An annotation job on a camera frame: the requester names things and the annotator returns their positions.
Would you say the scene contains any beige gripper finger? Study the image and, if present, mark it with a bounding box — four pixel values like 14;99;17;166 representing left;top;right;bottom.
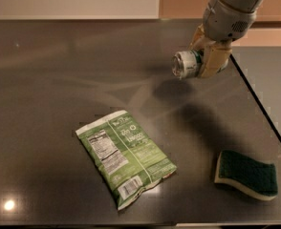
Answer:
188;24;211;51
199;42;232;78

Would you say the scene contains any silver green 7up can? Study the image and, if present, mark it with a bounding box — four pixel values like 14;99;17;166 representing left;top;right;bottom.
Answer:
172;50;203;79

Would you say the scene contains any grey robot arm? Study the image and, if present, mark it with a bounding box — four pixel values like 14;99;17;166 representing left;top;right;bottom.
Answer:
187;0;263;78

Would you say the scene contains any green and white sponge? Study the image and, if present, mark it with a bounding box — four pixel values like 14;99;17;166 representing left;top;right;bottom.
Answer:
214;150;278;201

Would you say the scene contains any green snack bag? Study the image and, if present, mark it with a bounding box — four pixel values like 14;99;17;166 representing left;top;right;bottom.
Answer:
76;110;177;210

